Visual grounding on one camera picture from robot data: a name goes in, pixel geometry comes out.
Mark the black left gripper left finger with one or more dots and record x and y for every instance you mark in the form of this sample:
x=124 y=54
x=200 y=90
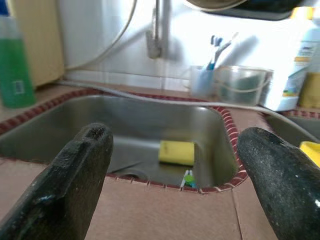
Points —
x=62 y=187

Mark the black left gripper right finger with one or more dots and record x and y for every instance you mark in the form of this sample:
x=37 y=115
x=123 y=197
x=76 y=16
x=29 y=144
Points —
x=285 y=187

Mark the yellow plastic bowl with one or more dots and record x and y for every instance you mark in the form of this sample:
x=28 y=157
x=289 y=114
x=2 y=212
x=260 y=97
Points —
x=312 y=150

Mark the large steel sink basin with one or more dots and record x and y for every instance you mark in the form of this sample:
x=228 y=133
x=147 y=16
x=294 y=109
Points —
x=295 y=127

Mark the mustard yellow sponge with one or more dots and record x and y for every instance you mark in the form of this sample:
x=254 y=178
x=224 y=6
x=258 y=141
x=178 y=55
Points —
x=311 y=92

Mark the white detergent bottle yellow cap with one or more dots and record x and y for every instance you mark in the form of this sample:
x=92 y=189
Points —
x=295 y=82

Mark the clear plastic bucket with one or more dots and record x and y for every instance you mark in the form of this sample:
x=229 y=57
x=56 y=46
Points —
x=242 y=86

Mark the small steel sink basin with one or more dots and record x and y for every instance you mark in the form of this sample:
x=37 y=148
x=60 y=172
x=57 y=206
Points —
x=150 y=120

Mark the pale yellow sponge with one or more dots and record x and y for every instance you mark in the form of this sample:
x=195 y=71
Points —
x=176 y=152

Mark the green dish soap bottle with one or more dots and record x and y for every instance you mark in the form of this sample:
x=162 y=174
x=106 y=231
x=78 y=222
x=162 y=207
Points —
x=15 y=75

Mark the clear toothbrush cup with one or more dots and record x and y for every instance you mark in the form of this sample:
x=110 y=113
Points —
x=202 y=82

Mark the beige water filter appliance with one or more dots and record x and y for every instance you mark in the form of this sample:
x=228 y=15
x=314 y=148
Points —
x=42 y=37

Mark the dark hanging pan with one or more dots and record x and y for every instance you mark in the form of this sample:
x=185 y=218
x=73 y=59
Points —
x=250 y=12

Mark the chrome wall tap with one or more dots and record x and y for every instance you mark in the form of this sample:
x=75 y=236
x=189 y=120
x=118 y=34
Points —
x=153 y=45

